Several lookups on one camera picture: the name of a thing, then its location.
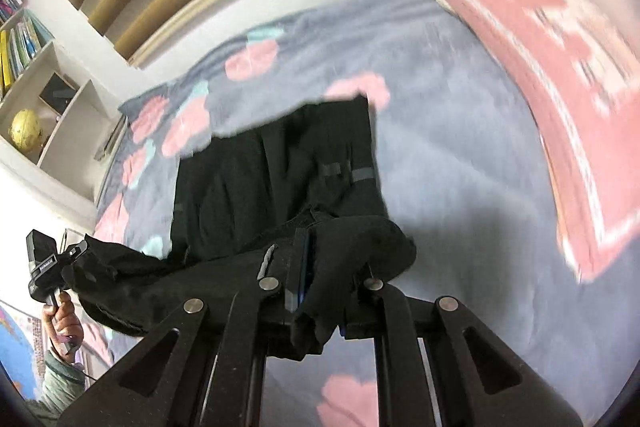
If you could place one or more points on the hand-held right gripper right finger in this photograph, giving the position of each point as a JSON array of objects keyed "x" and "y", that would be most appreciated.
[{"x": 385, "y": 307}]

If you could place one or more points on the blue map poster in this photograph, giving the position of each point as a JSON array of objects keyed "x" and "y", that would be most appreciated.
[{"x": 20, "y": 347}]

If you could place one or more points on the black framed board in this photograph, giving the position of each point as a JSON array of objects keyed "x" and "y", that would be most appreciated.
[{"x": 57, "y": 94}]

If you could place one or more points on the golden globe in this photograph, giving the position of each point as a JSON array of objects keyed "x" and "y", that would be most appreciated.
[{"x": 26, "y": 129}]

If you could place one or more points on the grey floral blanket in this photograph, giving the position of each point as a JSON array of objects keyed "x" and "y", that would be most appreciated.
[{"x": 450, "y": 157}]

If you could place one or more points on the black hooded jacket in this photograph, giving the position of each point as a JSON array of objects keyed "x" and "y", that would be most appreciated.
[{"x": 250, "y": 187}]

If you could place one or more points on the person's left hand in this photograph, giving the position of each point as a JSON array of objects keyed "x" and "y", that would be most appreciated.
[{"x": 67, "y": 322}]

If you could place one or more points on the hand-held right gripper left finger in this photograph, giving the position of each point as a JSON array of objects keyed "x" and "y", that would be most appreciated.
[{"x": 300, "y": 267}]

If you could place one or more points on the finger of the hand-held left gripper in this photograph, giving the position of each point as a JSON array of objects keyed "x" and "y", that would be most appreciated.
[{"x": 76, "y": 252}]

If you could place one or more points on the white bookshelf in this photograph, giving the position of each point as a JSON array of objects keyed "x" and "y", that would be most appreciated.
[{"x": 80, "y": 142}]

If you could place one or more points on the pink patterned pillow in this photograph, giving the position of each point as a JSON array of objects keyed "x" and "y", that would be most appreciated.
[{"x": 575, "y": 107}]

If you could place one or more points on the person's left forearm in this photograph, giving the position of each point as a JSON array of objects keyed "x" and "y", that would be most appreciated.
[{"x": 62, "y": 382}]

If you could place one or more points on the row of colourful books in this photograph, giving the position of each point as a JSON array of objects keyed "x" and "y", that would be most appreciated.
[{"x": 22, "y": 42}]

